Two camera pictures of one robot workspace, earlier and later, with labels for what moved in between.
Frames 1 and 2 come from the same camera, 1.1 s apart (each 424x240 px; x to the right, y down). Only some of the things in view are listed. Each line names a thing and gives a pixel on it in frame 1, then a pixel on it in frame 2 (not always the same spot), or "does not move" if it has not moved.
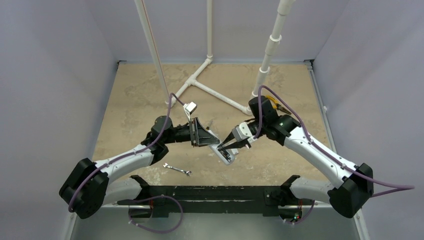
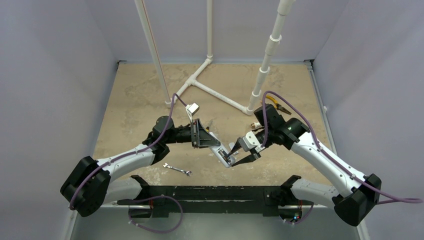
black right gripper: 247,133 to 252,151
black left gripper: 200,136 does not move
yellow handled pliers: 277,106 does not move
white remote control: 226,155 does not move
